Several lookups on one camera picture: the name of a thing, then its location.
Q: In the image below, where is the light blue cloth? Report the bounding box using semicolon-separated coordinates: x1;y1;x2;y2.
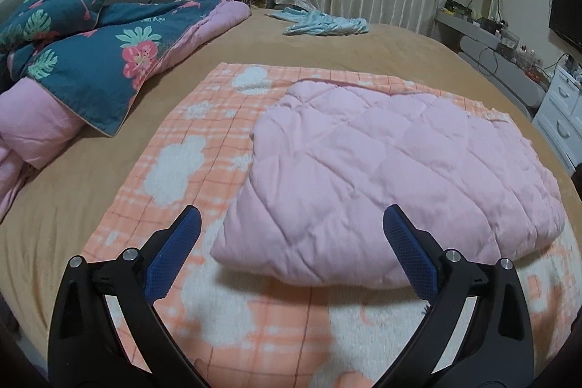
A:
266;7;369;37

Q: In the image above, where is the grey desk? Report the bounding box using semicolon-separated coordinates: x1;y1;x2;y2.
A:
434;8;549;112

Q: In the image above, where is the bed with brown sheet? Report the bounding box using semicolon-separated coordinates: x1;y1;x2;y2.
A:
0;4;582;388

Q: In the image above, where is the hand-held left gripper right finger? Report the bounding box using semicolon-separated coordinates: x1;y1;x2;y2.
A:
383;204;535;388

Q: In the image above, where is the arched desk mirror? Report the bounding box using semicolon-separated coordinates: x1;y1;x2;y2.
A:
470;0;502;21

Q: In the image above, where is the orange plaid fleece blanket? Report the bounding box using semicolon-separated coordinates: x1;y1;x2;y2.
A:
86;61;582;388

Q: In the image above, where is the pink quilted jacket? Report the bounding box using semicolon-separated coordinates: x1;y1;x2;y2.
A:
210;80;567;289

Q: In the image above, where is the black television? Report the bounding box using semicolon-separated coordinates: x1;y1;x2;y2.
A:
549;0;582;53

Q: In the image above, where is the blue floral quilt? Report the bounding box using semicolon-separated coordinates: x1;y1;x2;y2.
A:
0;0;252;221

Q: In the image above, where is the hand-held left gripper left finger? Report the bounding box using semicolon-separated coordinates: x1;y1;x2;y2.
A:
48;205;203;388

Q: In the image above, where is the white drawer cabinet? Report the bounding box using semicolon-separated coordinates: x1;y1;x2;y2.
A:
531;64;582;176

